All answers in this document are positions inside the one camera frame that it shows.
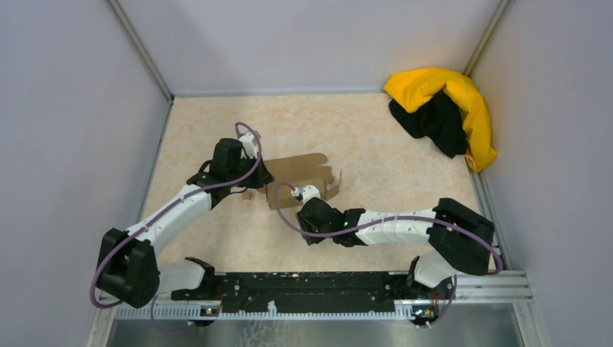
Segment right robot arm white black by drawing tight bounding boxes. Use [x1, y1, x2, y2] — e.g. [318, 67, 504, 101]
[296, 198, 494, 298]

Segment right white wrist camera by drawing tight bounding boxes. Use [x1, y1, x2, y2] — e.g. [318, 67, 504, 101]
[291, 184, 321, 204]

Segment right corner aluminium post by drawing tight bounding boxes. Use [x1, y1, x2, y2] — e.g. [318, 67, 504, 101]
[463, 0, 515, 77]

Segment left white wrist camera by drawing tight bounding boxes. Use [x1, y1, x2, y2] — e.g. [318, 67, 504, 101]
[238, 131, 260, 159]

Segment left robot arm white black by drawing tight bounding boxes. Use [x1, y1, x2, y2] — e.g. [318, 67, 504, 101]
[89, 131, 273, 309]

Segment black cloth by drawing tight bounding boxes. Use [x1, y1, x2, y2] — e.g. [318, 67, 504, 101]
[388, 91, 468, 158]

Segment brown cardboard box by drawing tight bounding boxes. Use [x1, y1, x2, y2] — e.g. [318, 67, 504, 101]
[257, 153, 341, 210]

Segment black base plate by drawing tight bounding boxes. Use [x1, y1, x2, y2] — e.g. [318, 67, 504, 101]
[171, 271, 452, 314]

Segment yellow cloth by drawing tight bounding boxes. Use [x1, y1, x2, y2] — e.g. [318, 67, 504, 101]
[383, 67, 497, 173]

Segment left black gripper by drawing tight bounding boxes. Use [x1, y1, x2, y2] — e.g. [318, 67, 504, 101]
[228, 151, 275, 189]

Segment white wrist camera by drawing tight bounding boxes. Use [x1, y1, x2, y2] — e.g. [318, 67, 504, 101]
[291, 184, 321, 204]
[238, 131, 260, 159]

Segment aluminium front rail frame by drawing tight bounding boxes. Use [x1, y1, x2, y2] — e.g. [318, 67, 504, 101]
[87, 270, 549, 346]

